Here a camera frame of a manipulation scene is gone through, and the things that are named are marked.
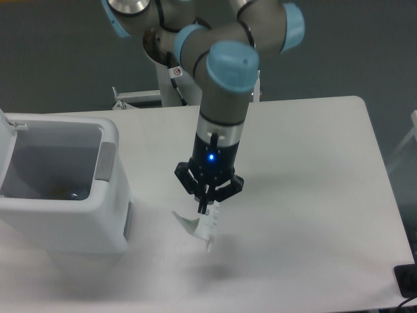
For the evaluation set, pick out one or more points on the white metal base frame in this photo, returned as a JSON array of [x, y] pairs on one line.
[[152, 98]]

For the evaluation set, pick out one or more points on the white object at right edge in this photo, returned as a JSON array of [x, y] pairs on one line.
[[413, 131]]

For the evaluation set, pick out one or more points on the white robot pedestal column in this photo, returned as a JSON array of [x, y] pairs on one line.
[[177, 87]]

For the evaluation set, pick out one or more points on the trash inside the can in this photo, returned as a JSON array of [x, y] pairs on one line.
[[66, 192]]

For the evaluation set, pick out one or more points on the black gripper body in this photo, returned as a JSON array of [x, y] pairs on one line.
[[212, 166]]

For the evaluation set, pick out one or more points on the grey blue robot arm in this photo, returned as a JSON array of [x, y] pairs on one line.
[[224, 63]]

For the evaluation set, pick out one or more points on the white open trash can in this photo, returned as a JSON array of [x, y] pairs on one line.
[[39, 151]]

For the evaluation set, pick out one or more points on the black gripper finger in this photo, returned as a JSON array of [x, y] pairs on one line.
[[189, 183], [234, 187]]

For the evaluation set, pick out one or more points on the white plastic pouch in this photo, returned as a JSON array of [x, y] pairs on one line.
[[205, 227]]

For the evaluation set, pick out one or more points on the black device at edge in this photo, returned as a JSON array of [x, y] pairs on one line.
[[406, 279]]

